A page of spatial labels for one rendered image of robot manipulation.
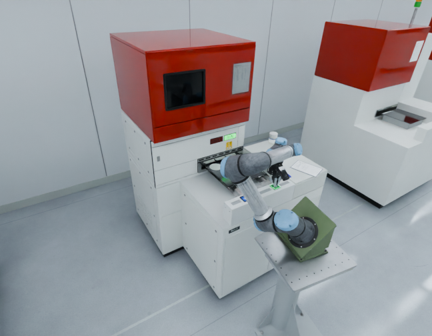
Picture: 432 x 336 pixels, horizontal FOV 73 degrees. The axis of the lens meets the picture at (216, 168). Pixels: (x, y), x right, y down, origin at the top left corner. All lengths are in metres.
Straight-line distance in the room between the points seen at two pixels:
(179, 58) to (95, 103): 1.72
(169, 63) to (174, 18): 1.72
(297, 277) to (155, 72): 1.42
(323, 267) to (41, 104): 2.87
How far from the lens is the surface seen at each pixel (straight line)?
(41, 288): 2.96
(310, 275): 1.77
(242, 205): 1.89
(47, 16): 3.25
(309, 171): 2.32
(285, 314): 2.32
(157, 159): 2.14
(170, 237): 2.65
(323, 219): 1.80
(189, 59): 1.95
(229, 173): 1.50
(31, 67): 3.30
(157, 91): 1.90
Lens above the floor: 2.15
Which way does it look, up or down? 32 degrees down
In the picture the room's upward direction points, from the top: 2 degrees clockwise
